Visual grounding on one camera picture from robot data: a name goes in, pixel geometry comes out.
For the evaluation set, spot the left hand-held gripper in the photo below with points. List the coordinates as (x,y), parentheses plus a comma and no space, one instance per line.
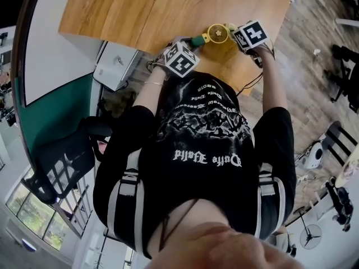
(179,60)

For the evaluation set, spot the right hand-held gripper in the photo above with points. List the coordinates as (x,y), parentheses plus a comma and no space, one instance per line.
(252,36)

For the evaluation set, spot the pale yellow cloth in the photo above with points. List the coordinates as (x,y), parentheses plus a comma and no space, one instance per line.
(231,27)

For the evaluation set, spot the person's right forearm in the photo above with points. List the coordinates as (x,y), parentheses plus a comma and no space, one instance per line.
(273,85)

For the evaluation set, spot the person's left forearm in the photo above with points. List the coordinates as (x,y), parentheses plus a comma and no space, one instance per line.
(148,88)

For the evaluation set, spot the white cabinet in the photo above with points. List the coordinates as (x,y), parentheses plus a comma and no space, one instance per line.
(113,66)

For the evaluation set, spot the black swivel chair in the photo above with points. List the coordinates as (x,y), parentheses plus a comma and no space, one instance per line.
(345,74)

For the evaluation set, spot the black printed t-shirt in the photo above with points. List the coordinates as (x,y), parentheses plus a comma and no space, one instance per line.
(196,150)

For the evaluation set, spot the white round appliance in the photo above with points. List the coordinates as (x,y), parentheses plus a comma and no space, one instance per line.
(314,153)

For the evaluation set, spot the black white striped chair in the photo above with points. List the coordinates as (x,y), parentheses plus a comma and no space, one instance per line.
(338,144)

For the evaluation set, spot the white green partition board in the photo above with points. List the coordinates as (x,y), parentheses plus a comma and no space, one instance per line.
(53,66)

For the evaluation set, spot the black office chair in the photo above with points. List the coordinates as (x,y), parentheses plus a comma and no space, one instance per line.
(66,161)

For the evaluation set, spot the person's chin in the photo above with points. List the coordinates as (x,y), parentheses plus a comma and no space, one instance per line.
(224,248)

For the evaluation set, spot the large window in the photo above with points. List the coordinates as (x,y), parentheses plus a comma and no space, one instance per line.
(36,217)

